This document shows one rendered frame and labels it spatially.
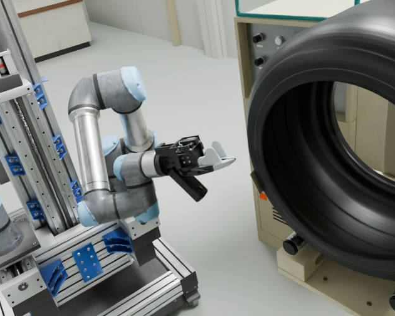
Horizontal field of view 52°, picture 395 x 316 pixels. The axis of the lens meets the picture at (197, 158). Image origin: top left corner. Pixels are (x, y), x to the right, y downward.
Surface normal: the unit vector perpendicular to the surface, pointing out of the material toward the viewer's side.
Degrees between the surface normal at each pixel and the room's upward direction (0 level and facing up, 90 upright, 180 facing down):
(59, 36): 90
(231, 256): 0
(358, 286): 0
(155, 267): 0
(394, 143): 90
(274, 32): 90
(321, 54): 79
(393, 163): 90
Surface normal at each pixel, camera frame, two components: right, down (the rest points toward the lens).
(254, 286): -0.16, -0.85
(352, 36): -0.62, -0.33
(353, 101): 0.67, 0.29
